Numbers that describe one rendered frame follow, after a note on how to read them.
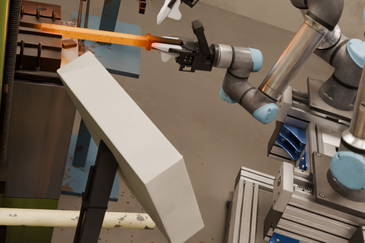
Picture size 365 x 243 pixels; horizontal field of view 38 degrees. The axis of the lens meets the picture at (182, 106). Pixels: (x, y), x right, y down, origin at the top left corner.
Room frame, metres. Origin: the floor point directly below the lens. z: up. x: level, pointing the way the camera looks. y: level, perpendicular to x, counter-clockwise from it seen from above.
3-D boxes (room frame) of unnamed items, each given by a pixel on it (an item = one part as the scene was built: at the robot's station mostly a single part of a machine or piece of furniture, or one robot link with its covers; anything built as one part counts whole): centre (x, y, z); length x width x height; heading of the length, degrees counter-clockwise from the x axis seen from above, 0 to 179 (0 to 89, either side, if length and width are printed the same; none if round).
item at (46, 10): (1.43, 0.51, 0.95); 0.12 x 0.09 x 0.07; 111
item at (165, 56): (1.40, 0.10, 0.98); 0.09 x 0.03 x 0.06; 114
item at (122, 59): (1.85, 0.39, 0.69); 0.40 x 0.30 x 0.02; 13
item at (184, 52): (1.42, 0.06, 1.00); 0.09 x 0.05 x 0.02; 114
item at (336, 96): (1.78, -0.55, 0.87); 0.15 x 0.15 x 0.10
